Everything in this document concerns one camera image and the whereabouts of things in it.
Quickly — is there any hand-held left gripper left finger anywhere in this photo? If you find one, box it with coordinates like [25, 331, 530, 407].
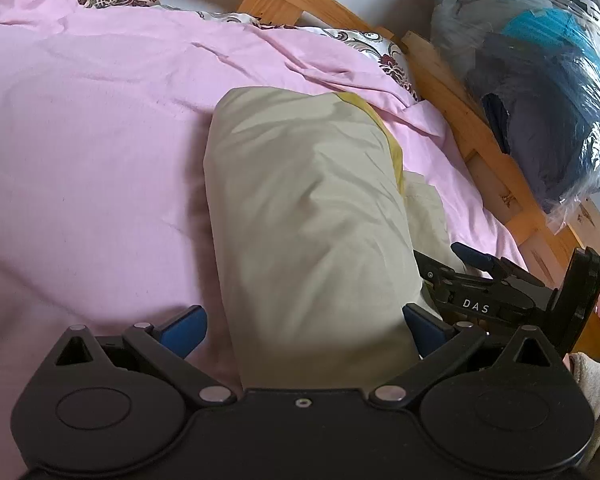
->
[55, 305, 236, 407]

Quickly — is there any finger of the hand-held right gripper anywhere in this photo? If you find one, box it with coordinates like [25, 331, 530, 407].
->
[412, 249, 453, 306]
[451, 242, 531, 282]

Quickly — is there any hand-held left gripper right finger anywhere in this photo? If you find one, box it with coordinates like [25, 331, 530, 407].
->
[370, 304, 553, 407]

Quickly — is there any pale green pillow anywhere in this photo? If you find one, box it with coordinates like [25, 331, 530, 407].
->
[202, 86, 463, 391]

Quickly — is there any person's right forearm beige sleeve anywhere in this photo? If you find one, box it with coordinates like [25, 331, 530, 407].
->
[564, 351, 600, 480]

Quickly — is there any clear plastic bag of clothes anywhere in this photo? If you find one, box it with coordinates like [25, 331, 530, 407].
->
[430, 0, 600, 236]

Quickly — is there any pink duvet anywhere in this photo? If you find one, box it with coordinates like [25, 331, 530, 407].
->
[0, 0, 531, 480]

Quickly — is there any wooden bed frame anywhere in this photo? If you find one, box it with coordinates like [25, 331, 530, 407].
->
[140, 0, 600, 361]

